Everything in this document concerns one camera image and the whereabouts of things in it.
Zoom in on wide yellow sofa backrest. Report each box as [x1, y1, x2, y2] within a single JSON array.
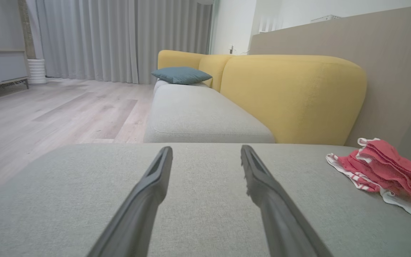
[[220, 55, 367, 146]]

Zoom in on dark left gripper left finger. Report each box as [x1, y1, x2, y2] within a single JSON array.
[[86, 146, 173, 257]]

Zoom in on red jersey white sleeves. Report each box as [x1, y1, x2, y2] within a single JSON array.
[[326, 153, 411, 216]]

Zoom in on red basketball shorts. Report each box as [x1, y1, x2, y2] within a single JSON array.
[[355, 137, 411, 206]]

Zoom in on blue-grey throw pillow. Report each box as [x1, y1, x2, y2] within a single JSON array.
[[151, 66, 213, 85]]

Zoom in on small yellow sofa backrest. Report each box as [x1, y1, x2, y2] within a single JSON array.
[[157, 50, 206, 70]]

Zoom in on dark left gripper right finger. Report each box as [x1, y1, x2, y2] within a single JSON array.
[[240, 145, 334, 257]]

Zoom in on white ribbed vase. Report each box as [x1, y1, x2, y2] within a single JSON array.
[[27, 59, 47, 85]]

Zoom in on grey pleated curtain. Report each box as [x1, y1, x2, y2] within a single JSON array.
[[25, 0, 215, 84]]

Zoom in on white router box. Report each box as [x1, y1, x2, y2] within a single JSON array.
[[311, 14, 341, 24]]

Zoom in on long grey sofa seat cushion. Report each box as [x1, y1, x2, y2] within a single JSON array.
[[143, 80, 275, 144]]

